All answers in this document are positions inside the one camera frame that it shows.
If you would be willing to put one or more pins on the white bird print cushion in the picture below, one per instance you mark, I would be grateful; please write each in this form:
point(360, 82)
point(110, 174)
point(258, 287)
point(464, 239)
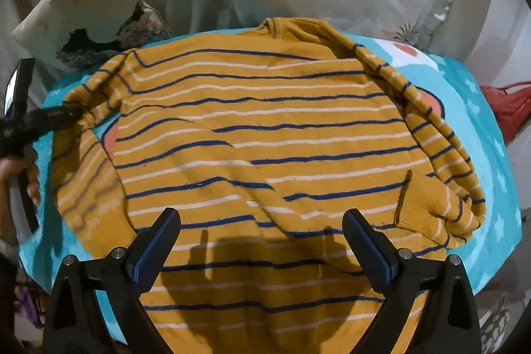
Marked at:
point(76, 34)

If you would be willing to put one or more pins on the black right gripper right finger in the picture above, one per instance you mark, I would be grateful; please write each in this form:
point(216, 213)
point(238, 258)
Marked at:
point(449, 321)

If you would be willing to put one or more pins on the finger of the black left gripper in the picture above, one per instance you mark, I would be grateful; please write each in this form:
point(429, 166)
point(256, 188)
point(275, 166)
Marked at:
point(39, 122)

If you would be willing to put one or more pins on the person's left hand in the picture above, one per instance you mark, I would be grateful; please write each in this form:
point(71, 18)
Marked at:
point(10, 167)

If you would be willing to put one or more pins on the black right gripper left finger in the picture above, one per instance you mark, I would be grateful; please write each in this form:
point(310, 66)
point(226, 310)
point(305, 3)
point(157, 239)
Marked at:
point(75, 322)

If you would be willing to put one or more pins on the red plastic bag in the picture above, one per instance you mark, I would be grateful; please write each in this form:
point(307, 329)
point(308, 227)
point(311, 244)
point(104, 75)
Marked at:
point(510, 105)

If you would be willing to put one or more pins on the yellow striped knit sweater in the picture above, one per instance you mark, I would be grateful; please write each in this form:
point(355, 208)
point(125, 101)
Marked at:
point(265, 154)

